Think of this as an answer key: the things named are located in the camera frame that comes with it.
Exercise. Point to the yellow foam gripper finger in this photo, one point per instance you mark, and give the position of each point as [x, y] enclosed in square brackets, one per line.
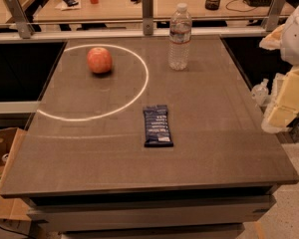
[284, 104]
[272, 40]

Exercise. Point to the blue rxbar blueberry wrapper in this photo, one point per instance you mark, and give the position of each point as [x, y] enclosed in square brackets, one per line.
[156, 126]

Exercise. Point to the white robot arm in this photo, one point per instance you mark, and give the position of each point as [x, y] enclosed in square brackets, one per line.
[289, 44]

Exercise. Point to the small clear sanitizer bottle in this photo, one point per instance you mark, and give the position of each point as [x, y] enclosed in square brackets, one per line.
[260, 92]

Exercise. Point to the clear plastic water bottle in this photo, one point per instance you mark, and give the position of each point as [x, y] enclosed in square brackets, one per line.
[179, 37]

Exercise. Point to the black mesh pen cup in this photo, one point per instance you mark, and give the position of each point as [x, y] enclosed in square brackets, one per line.
[212, 4]

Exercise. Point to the white drawer cabinet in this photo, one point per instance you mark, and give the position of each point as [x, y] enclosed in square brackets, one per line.
[146, 210]

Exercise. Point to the red apple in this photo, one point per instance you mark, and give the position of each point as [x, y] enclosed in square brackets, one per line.
[99, 60]

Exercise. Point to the right metal bracket post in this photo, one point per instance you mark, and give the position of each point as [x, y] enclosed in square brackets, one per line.
[270, 22]

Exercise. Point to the metal bracket post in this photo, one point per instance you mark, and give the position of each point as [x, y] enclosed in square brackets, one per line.
[270, 22]
[24, 28]
[147, 7]

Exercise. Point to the middle metal bracket post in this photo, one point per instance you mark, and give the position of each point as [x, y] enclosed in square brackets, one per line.
[147, 7]

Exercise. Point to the left metal bracket post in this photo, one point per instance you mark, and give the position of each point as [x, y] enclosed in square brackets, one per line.
[24, 28]

